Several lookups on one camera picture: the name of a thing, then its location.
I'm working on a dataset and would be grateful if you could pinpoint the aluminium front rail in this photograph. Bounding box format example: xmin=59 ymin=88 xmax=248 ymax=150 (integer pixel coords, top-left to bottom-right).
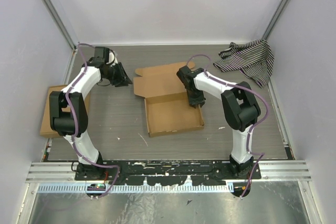
xmin=26 ymin=160 xmax=311 ymax=185

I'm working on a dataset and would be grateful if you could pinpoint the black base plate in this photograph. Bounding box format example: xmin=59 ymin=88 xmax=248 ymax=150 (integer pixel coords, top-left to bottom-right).
xmin=71 ymin=159 xmax=261 ymax=182

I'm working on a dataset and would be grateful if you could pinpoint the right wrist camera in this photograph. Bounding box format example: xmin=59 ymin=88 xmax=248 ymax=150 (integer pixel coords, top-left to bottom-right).
xmin=176 ymin=66 xmax=195 ymax=87

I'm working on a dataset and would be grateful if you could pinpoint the folded brown cardboard box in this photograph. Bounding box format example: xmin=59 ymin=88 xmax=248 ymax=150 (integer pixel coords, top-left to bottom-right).
xmin=40 ymin=86 xmax=90 ymax=138

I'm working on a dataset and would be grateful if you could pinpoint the striped cloth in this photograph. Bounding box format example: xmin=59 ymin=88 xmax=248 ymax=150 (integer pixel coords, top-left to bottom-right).
xmin=213 ymin=39 xmax=275 ymax=88

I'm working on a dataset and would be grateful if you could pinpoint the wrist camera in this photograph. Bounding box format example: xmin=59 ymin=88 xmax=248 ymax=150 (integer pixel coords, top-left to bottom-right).
xmin=176 ymin=66 xmax=195 ymax=87
xmin=94 ymin=47 xmax=118 ymax=65

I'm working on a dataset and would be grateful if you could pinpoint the right aluminium corner post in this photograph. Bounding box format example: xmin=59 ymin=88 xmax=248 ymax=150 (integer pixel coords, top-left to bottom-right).
xmin=262 ymin=0 xmax=290 ymax=40

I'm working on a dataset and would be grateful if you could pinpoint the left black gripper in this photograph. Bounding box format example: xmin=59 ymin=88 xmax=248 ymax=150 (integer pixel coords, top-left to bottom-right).
xmin=103 ymin=62 xmax=132 ymax=88

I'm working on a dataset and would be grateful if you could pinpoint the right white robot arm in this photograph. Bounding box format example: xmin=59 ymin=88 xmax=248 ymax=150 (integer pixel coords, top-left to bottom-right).
xmin=177 ymin=66 xmax=261 ymax=179

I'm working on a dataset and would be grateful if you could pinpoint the brown cardboard box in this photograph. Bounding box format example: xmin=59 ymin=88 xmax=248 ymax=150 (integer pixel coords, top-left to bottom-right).
xmin=133 ymin=62 xmax=205 ymax=137
xmin=40 ymin=86 xmax=90 ymax=138

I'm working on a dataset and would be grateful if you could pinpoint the aluminium corner post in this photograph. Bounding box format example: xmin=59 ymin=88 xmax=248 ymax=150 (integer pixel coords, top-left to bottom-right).
xmin=262 ymin=0 xmax=290 ymax=40
xmin=42 ymin=0 xmax=77 ymax=51

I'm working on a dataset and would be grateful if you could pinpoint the left aluminium corner post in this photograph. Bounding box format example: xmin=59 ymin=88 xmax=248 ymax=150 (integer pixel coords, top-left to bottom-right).
xmin=42 ymin=0 xmax=77 ymax=51

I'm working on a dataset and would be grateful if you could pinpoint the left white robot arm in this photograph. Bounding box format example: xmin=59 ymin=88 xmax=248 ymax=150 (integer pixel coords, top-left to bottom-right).
xmin=49 ymin=57 xmax=132 ymax=180

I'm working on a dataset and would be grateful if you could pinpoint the slotted cable duct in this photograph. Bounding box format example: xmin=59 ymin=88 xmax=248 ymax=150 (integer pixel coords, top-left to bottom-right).
xmin=37 ymin=182 xmax=234 ymax=194

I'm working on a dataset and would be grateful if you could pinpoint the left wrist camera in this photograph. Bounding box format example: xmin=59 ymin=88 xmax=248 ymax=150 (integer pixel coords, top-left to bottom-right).
xmin=94 ymin=47 xmax=118 ymax=65

